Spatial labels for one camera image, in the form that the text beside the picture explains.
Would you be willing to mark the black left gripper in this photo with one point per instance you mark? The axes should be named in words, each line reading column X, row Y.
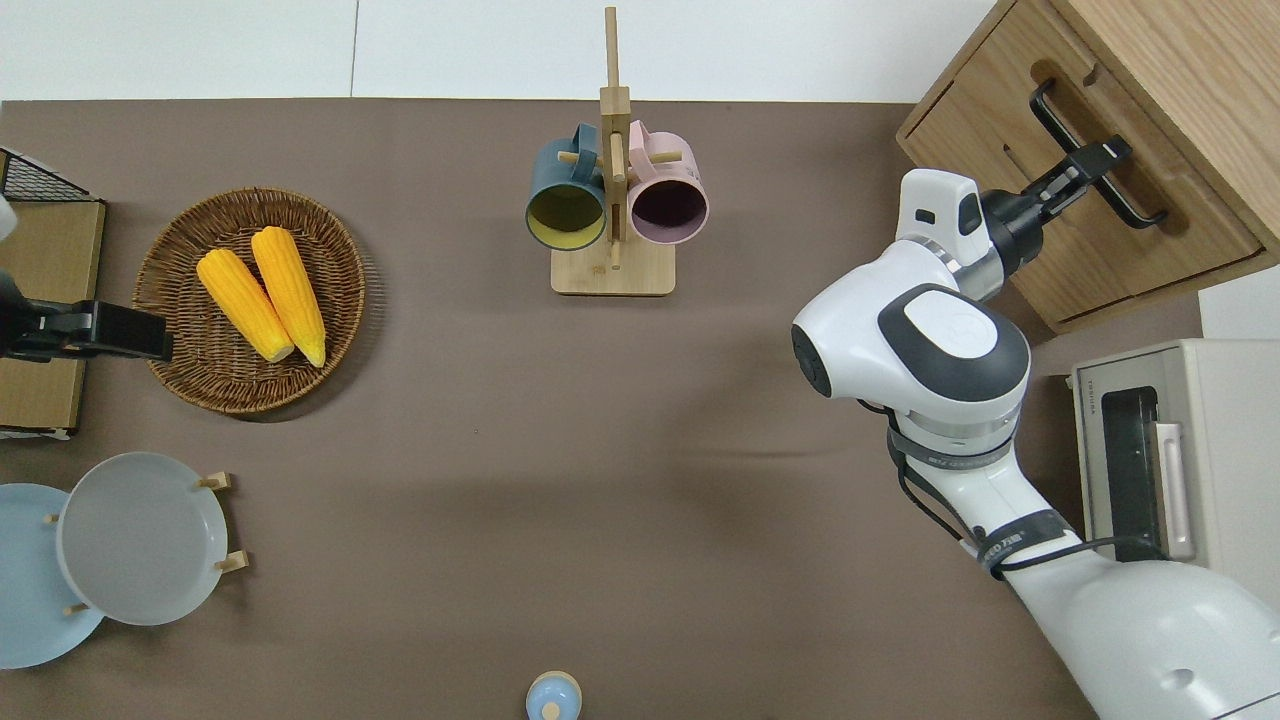
column 130, row 332

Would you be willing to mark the light blue plate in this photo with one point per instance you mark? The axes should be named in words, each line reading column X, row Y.
column 30, row 600

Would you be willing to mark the pink mug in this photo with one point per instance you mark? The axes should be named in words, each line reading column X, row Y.
column 668, row 205

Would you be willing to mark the white toaster oven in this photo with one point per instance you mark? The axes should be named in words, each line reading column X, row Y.
column 1230, row 440

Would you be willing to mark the yellow corn cob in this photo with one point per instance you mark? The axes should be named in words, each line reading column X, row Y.
column 245, row 305
column 290, row 295

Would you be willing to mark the brown table mat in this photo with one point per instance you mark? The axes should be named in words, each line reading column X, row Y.
column 550, row 450

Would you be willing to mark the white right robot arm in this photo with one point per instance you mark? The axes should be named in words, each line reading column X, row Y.
column 1150, row 630

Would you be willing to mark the grey plate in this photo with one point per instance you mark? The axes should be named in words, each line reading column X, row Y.
column 140, row 540

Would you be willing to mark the wooden plate rack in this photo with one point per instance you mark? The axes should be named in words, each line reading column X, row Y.
column 218, row 482

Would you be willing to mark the wooden mug rack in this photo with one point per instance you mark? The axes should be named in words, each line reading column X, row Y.
column 612, row 272

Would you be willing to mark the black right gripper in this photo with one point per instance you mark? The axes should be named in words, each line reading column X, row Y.
column 1015, row 225

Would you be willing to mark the light wooden cabinet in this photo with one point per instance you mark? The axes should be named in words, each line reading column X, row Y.
column 1200, row 60

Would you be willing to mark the dark teal mug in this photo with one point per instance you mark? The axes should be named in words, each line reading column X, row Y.
column 565, row 215

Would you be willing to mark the brown wicker basket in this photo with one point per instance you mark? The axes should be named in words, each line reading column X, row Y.
column 200, row 380

